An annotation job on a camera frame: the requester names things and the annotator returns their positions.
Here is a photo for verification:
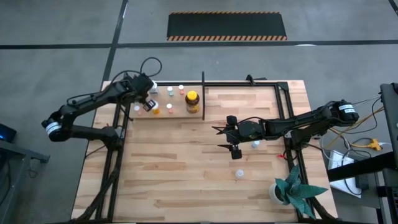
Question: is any black clamp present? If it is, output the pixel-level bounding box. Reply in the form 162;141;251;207
245;73;268;86

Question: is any white power strip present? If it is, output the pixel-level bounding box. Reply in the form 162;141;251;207
328;150;355;170

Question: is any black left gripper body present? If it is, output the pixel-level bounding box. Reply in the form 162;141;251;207
129;73;155;102

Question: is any grey metal cart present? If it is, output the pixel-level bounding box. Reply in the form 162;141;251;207
0;139;50;224

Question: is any yellow power adapter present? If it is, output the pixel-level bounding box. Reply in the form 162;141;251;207
368;139;382;152

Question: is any black aluminium table frame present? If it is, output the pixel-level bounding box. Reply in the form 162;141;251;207
73;80;341;224

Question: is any yellow cable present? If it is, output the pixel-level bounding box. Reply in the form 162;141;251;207
329;107;385;149

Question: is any green plant in white pot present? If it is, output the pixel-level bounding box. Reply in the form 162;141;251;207
269;164;329;220

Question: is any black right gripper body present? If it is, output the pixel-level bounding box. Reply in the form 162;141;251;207
226;115;265;160

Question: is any black electronic box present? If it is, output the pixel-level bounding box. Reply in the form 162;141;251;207
0;123;17;144

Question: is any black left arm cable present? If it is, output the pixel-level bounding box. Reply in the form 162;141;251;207
66;57;163;106

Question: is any black striped floor mat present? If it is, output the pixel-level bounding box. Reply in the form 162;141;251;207
166;11;288;42

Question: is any amber fish oil bottle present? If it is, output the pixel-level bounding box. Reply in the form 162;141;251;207
185;90;201;114

